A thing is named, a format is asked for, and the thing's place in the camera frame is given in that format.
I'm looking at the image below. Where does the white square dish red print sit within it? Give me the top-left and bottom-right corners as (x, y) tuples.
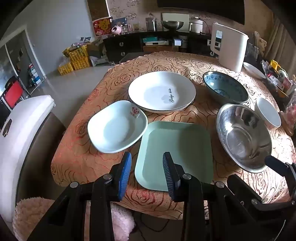
(87, 100), (148, 154)

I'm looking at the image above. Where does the white and brown chair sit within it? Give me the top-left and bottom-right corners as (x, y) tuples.
(0, 95), (67, 232)

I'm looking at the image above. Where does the white rice cooker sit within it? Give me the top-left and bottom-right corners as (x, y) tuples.
(189, 17), (206, 33)

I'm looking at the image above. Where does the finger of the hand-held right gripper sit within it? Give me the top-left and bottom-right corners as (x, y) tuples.
(265, 155), (296, 197)
(228, 174), (296, 212)

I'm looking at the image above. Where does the pink fluffy cushion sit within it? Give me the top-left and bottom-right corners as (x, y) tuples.
(13, 197), (136, 241)

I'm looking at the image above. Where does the glass dome with flowers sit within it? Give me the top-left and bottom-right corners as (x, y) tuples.
(281, 97), (296, 137)

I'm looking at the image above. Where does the blue patterned ceramic bowl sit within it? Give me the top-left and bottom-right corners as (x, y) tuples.
(203, 71), (249, 105)

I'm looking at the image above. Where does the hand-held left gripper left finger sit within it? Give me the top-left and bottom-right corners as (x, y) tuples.
(28, 152), (132, 241)

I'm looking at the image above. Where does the red printed box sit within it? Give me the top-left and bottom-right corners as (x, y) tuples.
(92, 17), (114, 36)

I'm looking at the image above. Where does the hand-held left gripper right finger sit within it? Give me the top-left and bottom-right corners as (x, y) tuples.
(162, 152), (269, 241)

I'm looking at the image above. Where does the white oval plate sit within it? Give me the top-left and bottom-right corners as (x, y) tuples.
(243, 62), (266, 80)

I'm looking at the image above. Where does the white round plate cursive print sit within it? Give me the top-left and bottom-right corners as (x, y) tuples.
(128, 71), (196, 112)

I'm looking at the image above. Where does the steel mixing bowl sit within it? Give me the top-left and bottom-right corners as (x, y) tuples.
(161, 20), (184, 31)

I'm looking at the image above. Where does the beige curtain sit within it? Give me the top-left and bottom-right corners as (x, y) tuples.
(266, 21), (296, 77)

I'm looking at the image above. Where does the steel container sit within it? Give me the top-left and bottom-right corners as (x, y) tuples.
(146, 14), (158, 32)

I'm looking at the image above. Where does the small white bowl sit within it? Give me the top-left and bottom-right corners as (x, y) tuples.
(254, 97), (282, 128)

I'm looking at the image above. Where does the red folding chair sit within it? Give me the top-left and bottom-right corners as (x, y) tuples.
(0, 76), (30, 109)

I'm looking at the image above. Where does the black cable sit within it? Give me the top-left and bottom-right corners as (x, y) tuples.
(136, 213), (171, 232)

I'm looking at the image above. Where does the white rectangular board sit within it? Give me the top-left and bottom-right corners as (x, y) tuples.
(162, 13), (189, 30)

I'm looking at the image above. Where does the yellow plastic crate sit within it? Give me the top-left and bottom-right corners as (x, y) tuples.
(58, 62), (74, 76)
(69, 57), (90, 70)
(67, 45), (89, 61)

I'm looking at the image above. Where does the pale green square plate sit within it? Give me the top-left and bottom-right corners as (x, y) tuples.
(134, 120), (213, 192)

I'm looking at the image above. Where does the white water pitcher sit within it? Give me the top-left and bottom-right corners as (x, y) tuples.
(210, 22), (250, 73)

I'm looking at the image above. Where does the stainless steel bowl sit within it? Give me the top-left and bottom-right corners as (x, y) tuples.
(216, 103), (273, 174)

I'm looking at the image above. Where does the black cabinet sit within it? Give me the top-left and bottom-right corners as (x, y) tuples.
(103, 30), (220, 64)

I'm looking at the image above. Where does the shelf with boxes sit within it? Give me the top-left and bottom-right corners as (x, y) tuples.
(27, 63), (42, 87)

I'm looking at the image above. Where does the clutter of bottles and packets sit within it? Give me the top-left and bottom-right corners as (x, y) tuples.
(261, 59), (296, 98)

